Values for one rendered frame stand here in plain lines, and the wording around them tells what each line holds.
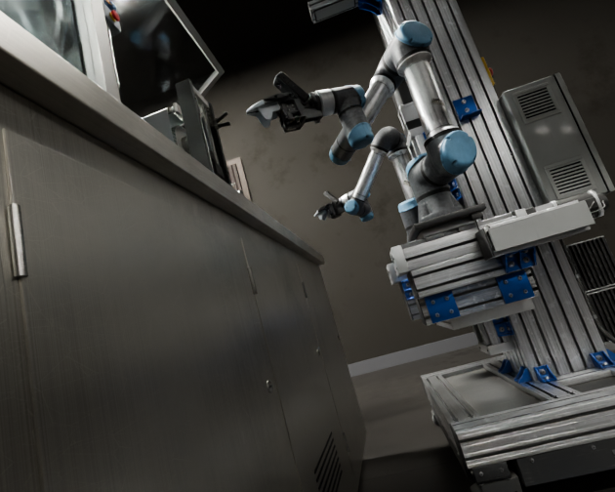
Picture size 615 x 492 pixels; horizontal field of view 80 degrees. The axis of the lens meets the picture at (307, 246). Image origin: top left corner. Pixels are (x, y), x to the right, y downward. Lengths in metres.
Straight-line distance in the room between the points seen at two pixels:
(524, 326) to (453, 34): 1.16
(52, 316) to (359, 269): 3.71
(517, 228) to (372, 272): 2.87
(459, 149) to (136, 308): 1.01
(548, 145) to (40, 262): 1.51
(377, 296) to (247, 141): 2.35
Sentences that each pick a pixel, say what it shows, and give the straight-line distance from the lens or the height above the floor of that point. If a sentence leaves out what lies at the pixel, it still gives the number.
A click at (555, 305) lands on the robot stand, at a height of 0.45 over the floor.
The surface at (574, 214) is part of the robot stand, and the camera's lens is 1.25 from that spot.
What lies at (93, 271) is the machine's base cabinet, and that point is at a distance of 0.39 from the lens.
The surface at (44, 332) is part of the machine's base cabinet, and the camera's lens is 0.34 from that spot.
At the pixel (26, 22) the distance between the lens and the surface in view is 0.59.
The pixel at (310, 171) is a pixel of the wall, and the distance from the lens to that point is 4.27.
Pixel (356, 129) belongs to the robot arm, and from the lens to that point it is 1.14.
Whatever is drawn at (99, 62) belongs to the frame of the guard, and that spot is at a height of 1.04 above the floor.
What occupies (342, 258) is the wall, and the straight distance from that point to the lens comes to 3.98.
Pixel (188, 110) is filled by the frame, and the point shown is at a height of 1.33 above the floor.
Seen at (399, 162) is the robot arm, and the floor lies 1.28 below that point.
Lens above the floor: 0.60
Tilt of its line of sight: 12 degrees up
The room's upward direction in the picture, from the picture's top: 16 degrees counter-clockwise
